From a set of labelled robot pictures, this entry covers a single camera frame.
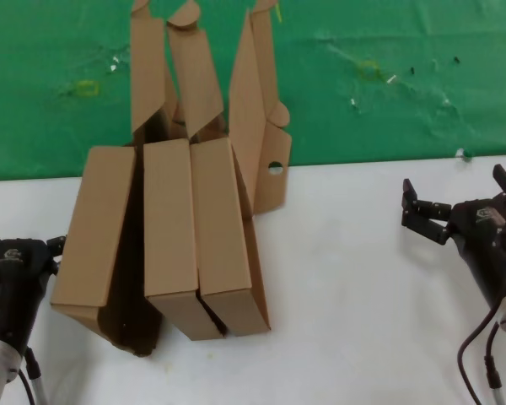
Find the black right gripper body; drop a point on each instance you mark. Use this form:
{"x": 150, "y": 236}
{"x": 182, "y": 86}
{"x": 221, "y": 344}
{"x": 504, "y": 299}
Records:
{"x": 489, "y": 244}

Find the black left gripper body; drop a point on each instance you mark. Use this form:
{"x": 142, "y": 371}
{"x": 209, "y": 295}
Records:
{"x": 14, "y": 287}

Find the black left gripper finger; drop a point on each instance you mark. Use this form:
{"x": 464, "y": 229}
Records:
{"x": 55, "y": 249}

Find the brown cardboard box with lid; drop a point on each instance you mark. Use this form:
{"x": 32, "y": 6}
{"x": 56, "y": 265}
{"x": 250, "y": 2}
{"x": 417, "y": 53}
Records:
{"x": 168, "y": 219}
{"x": 219, "y": 219}

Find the large brown cardboard box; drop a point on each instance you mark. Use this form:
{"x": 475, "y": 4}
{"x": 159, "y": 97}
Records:
{"x": 97, "y": 219}

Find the white tape scrap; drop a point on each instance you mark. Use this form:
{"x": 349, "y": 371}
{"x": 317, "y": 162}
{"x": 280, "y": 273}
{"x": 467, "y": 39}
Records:
{"x": 461, "y": 152}

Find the grey tube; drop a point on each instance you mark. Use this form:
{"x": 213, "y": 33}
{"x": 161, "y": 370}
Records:
{"x": 41, "y": 390}
{"x": 497, "y": 396}

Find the green table cloth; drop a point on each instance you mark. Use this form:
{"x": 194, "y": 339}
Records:
{"x": 362, "y": 126}

